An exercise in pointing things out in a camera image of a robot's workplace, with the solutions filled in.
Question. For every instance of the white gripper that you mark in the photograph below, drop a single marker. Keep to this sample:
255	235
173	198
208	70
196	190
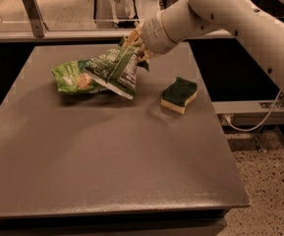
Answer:
154	33

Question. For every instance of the green jalapeno chip bag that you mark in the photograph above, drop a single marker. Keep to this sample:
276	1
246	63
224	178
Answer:
116	69

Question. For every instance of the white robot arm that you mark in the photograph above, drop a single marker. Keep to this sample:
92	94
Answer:
261	35

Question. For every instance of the green rice chip bag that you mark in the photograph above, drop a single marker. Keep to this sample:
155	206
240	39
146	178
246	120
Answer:
71	79

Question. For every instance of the green and yellow sponge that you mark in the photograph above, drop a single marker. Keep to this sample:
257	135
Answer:
178	95

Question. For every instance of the glass barrier panel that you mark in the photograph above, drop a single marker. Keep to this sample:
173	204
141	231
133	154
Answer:
65	15

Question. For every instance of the left metal rail bracket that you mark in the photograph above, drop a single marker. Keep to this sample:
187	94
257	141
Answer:
35	19

